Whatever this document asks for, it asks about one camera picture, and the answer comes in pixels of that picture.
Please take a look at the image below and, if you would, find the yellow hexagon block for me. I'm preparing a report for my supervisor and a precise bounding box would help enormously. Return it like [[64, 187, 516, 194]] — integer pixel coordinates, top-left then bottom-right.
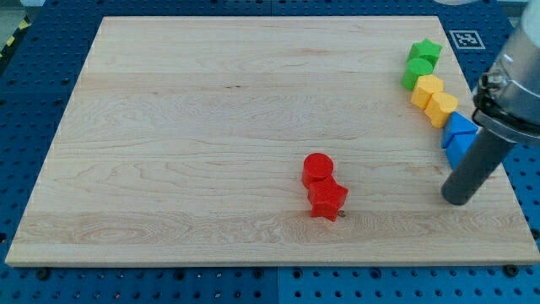
[[411, 74, 444, 110]]

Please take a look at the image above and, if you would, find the blue cube block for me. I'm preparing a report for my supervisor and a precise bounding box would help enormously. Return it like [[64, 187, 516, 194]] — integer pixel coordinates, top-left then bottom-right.
[[445, 133, 477, 170]]

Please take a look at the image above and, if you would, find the black yellow hazard tape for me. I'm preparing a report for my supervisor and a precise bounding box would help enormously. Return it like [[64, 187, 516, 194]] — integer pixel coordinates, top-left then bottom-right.
[[1, 15, 32, 61]]

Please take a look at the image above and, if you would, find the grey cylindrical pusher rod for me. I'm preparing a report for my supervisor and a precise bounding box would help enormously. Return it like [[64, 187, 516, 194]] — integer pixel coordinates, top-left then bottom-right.
[[440, 128, 516, 206]]

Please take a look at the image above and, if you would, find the white fiducial marker tag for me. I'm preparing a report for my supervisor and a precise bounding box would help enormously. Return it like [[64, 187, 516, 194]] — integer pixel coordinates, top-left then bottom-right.
[[450, 30, 485, 50]]

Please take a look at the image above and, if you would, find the red star block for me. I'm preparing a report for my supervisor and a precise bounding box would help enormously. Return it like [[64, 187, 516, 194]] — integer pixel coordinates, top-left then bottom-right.
[[307, 176, 348, 221]]

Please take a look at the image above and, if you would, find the blue triangle block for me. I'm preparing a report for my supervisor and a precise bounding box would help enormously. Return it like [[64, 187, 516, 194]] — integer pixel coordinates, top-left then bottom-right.
[[441, 111, 478, 149]]

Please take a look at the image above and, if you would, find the light wooden board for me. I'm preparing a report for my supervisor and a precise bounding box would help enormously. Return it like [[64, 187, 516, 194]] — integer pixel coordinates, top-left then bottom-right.
[[6, 16, 539, 267]]

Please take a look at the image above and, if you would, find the yellow heart block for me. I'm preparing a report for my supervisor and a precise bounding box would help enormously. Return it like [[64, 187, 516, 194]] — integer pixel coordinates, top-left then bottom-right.
[[424, 92, 459, 128]]

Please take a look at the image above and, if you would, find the green star block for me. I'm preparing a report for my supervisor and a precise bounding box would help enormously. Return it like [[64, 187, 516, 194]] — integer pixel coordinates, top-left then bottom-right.
[[407, 38, 442, 67]]

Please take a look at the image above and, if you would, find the green cylinder block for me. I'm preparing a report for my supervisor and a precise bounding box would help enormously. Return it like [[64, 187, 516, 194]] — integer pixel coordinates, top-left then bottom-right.
[[402, 57, 434, 90]]

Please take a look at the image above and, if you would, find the red cylinder block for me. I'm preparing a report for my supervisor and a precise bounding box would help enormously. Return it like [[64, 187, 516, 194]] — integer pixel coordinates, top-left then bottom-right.
[[301, 153, 334, 188]]

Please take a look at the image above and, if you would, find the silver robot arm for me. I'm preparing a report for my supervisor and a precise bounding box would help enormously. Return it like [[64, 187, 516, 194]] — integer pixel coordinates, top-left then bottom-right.
[[472, 0, 539, 146]]

